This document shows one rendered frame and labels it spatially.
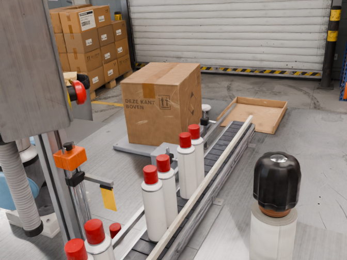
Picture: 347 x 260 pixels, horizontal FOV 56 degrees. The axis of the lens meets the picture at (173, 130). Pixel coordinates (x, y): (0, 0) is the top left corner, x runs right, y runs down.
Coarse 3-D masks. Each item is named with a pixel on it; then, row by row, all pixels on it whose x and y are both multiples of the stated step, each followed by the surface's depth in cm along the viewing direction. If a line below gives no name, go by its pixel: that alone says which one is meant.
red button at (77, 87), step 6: (72, 84) 50; (78, 84) 49; (72, 90) 49; (78, 90) 49; (84, 90) 50; (72, 96) 49; (78, 96) 49; (84, 96) 50; (78, 102) 50; (84, 102) 50
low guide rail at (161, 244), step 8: (248, 120) 133; (240, 136) 124; (232, 144) 116; (224, 152) 112; (216, 168) 104; (208, 176) 99; (200, 184) 96; (200, 192) 94; (192, 200) 89; (184, 208) 86; (184, 216) 86; (176, 224) 81; (168, 232) 79; (160, 240) 77; (168, 240) 79; (160, 248) 75; (152, 256) 73
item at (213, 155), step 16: (240, 128) 135; (224, 144) 124; (208, 160) 114; (224, 160) 113; (176, 192) 99; (192, 208) 92; (144, 240) 82; (128, 256) 78; (144, 256) 77; (160, 256) 77
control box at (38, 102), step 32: (0, 0) 39; (32, 0) 40; (0, 32) 40; (32, 32) 42; (0, 64) 41; (32, 64) 43; (0, 96) 43; (32, 96) 44; (64, 96) 47; (0, 128) 44; (32, 128) 46
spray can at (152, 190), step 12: (144, 168) 74; (156, 168) 74; (144, 180) 75; (156, 180) 74; (144, 192) 75; (156, 192) 74; (144, 204) 77; (156, 204) 76; (156, 216) 77; (156, 228) 79; (156, 240) 80
